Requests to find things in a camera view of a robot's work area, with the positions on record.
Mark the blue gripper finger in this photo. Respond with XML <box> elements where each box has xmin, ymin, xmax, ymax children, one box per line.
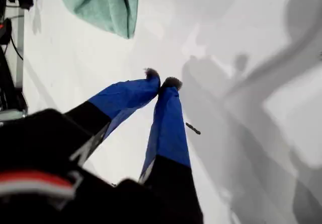
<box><xmin>64</xmin><ymin>68</ymin><xmax>161</xmax><ymax>166</ymax></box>
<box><xmin>139</xmin><ymin>77</ymin><xmax>204</xmax><ymax>224</ymax></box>

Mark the pale green T-shirt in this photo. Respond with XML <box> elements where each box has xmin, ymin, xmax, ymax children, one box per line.
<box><xmin>51</xmin><ymin>0</ymin><xmax>139</xmax><ymax>39</ymax></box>

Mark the small dark debris stick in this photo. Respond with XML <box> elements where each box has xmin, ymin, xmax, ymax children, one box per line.
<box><xmin>185</xmin><ymin>122</ymin><xmax>201</xmax><ymax>135</ymax></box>

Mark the black device with red light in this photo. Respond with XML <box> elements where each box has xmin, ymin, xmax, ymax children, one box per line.
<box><xmin>0</xmin><ymin>18</ymin><xmax>13</xmax><ymax>45</ymax></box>

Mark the black metal frame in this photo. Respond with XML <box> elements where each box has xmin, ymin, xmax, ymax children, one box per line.
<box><xmin>0</xmin><ymin>45</ymin><xmax>27</xmax><ymax>111</ymax></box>

